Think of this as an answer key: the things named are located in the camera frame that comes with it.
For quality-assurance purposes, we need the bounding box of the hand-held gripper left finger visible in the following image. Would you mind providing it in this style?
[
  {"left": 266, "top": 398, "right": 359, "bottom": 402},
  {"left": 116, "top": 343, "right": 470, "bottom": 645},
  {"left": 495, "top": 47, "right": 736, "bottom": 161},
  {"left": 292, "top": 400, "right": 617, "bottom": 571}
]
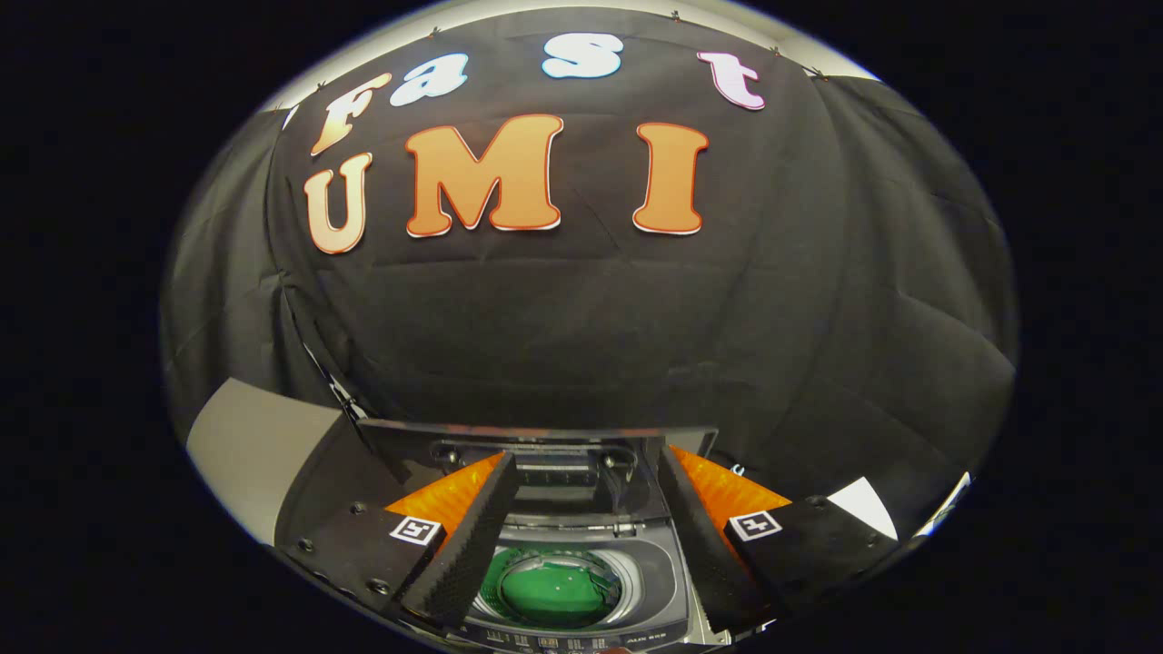
[{"left": 282, "top": 451, "right": 521, "bottom": 632}]

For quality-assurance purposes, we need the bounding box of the grey side table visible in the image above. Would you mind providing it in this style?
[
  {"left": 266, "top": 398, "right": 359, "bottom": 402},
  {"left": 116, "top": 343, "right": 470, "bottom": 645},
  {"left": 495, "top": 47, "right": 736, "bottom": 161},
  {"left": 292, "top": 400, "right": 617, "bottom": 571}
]
[{"left": 186, "top": 377, "right": 364, "bottom": 546}]

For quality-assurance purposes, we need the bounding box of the black backdrop cloth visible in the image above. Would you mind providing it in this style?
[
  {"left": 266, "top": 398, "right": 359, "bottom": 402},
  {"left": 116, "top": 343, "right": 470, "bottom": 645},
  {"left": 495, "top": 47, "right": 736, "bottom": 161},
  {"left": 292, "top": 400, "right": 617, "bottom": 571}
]
[{"left": 162, "top": 7, "right": 1019, "bottom": 546}]

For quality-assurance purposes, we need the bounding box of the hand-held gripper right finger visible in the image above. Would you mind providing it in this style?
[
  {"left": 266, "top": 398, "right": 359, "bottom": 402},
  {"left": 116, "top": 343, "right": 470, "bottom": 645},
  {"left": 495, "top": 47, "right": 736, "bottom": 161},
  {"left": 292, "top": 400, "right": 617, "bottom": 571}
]
[{"left": 656, "top": 443, "right": 900, "bottom": 637}]

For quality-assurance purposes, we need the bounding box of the grey washing machine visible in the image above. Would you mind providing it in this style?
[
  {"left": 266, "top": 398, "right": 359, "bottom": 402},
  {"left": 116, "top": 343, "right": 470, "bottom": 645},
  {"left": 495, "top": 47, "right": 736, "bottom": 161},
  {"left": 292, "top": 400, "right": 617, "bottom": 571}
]
[{"left": 354, "top": 418, "right": 739, "bottom": 651}]

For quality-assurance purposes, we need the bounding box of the dark washing machine lid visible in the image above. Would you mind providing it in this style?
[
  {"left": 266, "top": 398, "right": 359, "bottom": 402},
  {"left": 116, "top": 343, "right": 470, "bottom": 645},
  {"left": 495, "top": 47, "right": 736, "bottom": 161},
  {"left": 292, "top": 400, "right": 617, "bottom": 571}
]
[{"left": 356, "top": 418, "right": 719, "bottom": 530}]

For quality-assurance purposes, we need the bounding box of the green garment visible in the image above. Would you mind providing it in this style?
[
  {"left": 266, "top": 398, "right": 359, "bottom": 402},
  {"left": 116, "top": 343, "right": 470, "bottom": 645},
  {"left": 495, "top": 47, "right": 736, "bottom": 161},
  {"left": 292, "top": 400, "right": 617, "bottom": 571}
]
[{"left": 477, "top": 545, "right": 630, "bottom": 628}]

